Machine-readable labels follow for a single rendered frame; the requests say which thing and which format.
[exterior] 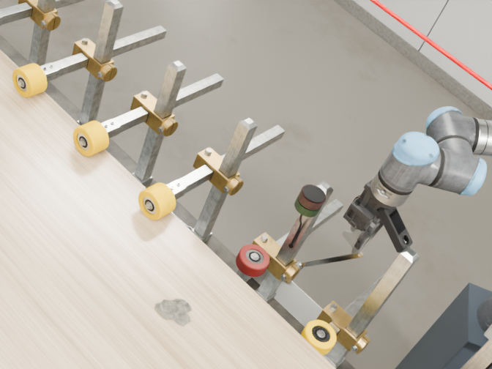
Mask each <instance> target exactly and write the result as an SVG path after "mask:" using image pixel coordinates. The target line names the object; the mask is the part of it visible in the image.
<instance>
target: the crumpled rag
mask: <svg viewBox="0 0 492 369"><path fill-rule="evenodd" d="M154 309H155V310H156V311H157V312H158V313H160V314H161V316H162V317H163V318H164V319H166V318H167V319H173V320H174V322H176V324H178V325H181V326H184V325H186V324H187V323H189V322H191V319H190V316H189V315H188V314H187V313H188V312H190V311H191V310H192V307H191V306H190V305H189V303H188V302H186V301H185V300H184V299H176V298H175V299H174V300H173V301H170V300H167V299H164V300H163V301H162V302H158V303H157V302H156V305H155V307H154Z"/></svg>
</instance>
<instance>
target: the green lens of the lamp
mask: <svg viewBox="0 0 492 369"><path fill-rule="evenodd" d="M294 206H295V209H296V210H297V211H298V213H300V214H301V215H303V216H306V217H315V216H316V215H317V214H318V212H319V210H320V209H318V210H309V209H306V208H304V207H303V205H301V203H300V202H299V199H298V196H297V199H296V200H295V202H294Z"/></svg>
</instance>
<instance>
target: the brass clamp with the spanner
mask: <svg viewBox="0 0 492 369"><path fill-rule="evenodd" d="M262 235H267V236H268V241H267V242H266V243H263V242H262V241H261V240H260V238H261V236H262ZM262 235H260V236H259V237H258V238H256V239H255V240H254V241H253V243H252V245H258V246H260V247H262V248H263V249H265V251H267V253H268V255H269V258H270V260H269V266H268V267H267V268H266V269H267V270H268V271H270V272H271V273H272V274H273V275H274V276H275V277H276V278H277V279H278V280H285V281H286V282H287V283H290V282H291V281H292V280H293V279H294V278H295V277H296V276H297V275H298V273H299V271H300V268H299V267H298V266H297V265H296V262H297V260H296V259H294V260H293V261H292V262H291V263H289V264H288V265H286V266H285V265H283V264H282V263H281V262H280V261H279V260H278V259H277V258H276V256H277V254H278V252H279V250H280V249H281V246H280V245H279V244H278V243H277V242H276V241H275V240H274V239H273V238H272V237H270V236H269V235H268V234H267V233H266V232H265V233H264V234H262Z"/></svg>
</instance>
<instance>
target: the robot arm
mask: <svg viewBox="0 0 492 369"><path fill-rule="evenodd" d="M425 126H426V135H425V134H424V133H419V132H409V133H405V134H404V135H402V136H401V137H400V139H399V140H398V141H397V142H396V143H395V144H394V146H393V148H392V151H391V152H390V154H389V155H388V157H387V158H386V160H385V161H384V163H383V165H382V166H381V168H380V169H379V171H378V172H377V174H376V175H375V177H374V178H373V179H371V180H370V181H369V182H368V183H366V184H365V186H364V187H363V188H365V189H364V190H363V192H362V194H361V195H358V196H359V197H358V196H357V197H356V198H355V199H356V200H355V199H354V200H353V202H352V203H351V205H350V206H349V208H348V209H347V211H346V213H345V214H344V216H343V218H345V219H346V220H347V221H348V223H349V224H350V225H351V231H352V232H350V231H347V230H345V231H344V232H343V236H344V238H345V239H346V240H347V242H348V243H349V244H350V245H351V247H352V251H351V253H352V254H353V255H354V254H357V253H359V252H361V251H362V250H363V248H364V247H365V246H366V245H367V244H368V243H369V241H370V240H371V239H372V238H373V237H374V236H375V235H376V234H377V232H378V231H379V230H380V228H381V227H382V226H384V227H385V228H386V230H387V233H388V235H389V237H390V239H391V241H392V243H393V245H394V247H395V249H396V251H397V252H398V253H401V252H402V251H403V250H405V249H406V248H407V247H410V246H411V245H412V243H413V242H412V240H411V237H410V235H409V233H408V231H407V229H406V227H405V225H404V223H403V221H402V219H401V216H400V214H399V212H398V210H397V208H396V207H397V206H402V205H403V204H404V203H405V202H406V200H407V198H408V197H409V196H410V195H411V193H412V192H413V190H414V188H415V187H416V186H417V185H418V184H421V185H427V186H429V187H435V188H438V189H441V190H446V191H450V192H453V193H457V194H458V195H468V196H470V195H474V194H475V193H477V192H478V190H479V189H480V188H481V187H482V185H483V182H484V181H485V177H486V173H487V165H486V162H485V161H484V160H483V159H481V157H475V156H474V154H476V155H483V156H490V157H492V121H490V120H484V119H478V118H473V117H467V116H463V114H462V113H461V112H460V111H459V110H458V109H457V108H454V107H451V106H447V107H442V108H439V109H436V110H435V111H434V112H433V113H431V114H430V116H429V117H428V118H427V120H426V123H425ZM477 318H478V321H479V324H480V326H481V328H482V330H483V332H486V330H487V329H488V328H489V327H490V325H492V297H489V298H487V299H486V300H485V301H484V302H483V303H482V304H481V305H480V306H479V308H478V311H477Z"/></svg>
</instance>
